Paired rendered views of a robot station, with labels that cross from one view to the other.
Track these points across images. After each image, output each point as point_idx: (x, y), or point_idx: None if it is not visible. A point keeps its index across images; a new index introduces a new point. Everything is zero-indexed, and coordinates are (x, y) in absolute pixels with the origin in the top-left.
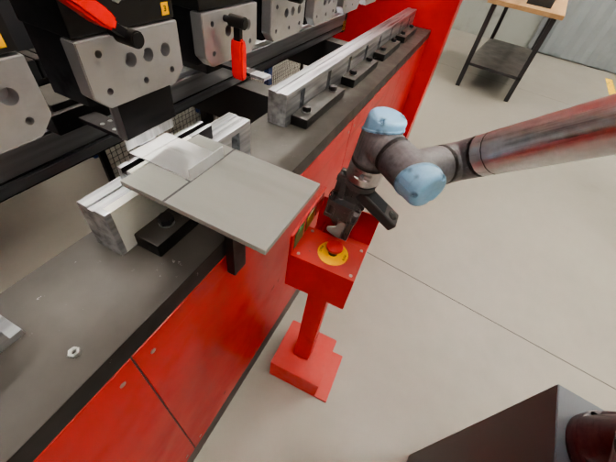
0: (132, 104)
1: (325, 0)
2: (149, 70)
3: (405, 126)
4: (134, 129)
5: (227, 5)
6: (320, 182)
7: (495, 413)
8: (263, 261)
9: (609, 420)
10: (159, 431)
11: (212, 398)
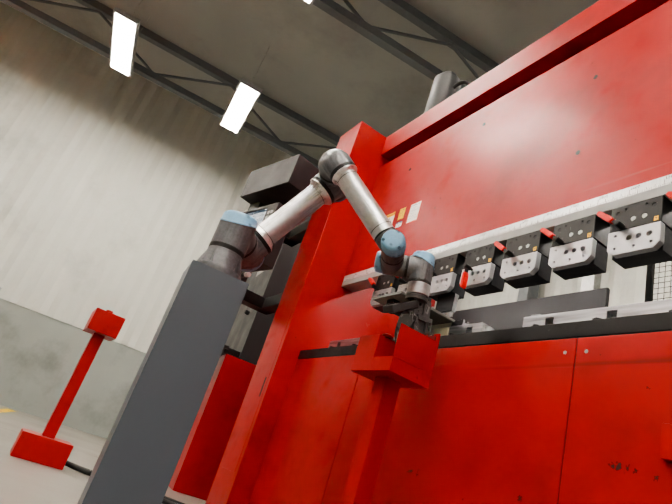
0: (440, 301)
1: (568, 251)
2: (439, 285)
3: (414, 252)
4: (437, 309)
5: (476, 265)
6: (497, 389)
7: (222, 349)
8: (412, 400)
9: (241, 265)
10: (336, 432)
11: (338, 501)
